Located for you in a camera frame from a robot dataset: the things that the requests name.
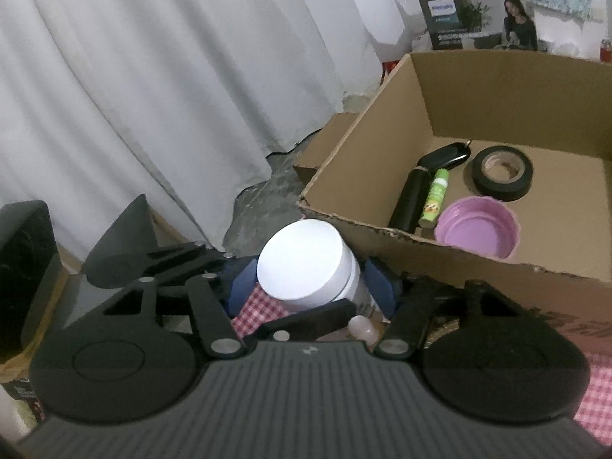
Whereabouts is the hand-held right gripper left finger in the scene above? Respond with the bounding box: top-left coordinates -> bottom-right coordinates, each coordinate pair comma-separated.
96,257 -> 260,359

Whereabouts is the printed carton with orange top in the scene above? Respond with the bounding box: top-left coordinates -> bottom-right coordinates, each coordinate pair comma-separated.
405,0 -> 540,52

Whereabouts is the white jar with white lid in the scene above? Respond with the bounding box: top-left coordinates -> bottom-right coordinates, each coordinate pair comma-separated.
256,219 -> 376,319

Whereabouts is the small pink bottle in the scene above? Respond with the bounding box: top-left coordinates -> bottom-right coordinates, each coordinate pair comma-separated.
348,316 -> 378,345

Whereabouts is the dark printed packet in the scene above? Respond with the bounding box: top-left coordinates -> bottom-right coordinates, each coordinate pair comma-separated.
0,378 -> 46,441

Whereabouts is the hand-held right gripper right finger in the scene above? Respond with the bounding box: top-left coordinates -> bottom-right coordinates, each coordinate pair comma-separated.
365,257 -> 524,359

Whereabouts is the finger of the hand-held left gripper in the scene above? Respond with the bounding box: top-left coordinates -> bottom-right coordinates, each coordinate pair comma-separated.
141,241 -> 236,282
243,298 -> 352,343

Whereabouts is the white curtain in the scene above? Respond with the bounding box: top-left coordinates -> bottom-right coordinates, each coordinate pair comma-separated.
0,0 -> 407,269

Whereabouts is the brown cardboard box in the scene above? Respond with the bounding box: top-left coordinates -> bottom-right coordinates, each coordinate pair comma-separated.
291,52 -> 612,359

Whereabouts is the small green tube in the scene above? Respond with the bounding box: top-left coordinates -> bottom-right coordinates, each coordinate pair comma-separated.
418,168 -> 451,229

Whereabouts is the purple plastic lid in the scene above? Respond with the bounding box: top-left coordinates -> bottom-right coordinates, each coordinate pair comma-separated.
434,196 -> 520,261

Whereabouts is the black key fob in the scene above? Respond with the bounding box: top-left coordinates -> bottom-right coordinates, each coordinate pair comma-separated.
418,140 -> 474,173

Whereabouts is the black tape roll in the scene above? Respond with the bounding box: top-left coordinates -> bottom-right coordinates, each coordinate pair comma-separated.
472,146 -> 533,202

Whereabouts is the white plastic bag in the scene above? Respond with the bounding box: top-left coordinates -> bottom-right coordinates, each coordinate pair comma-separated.
545,33 -> 601,60

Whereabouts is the black cylindrical bottle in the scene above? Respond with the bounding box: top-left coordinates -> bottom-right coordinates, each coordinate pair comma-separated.
388,167 -> 433,233

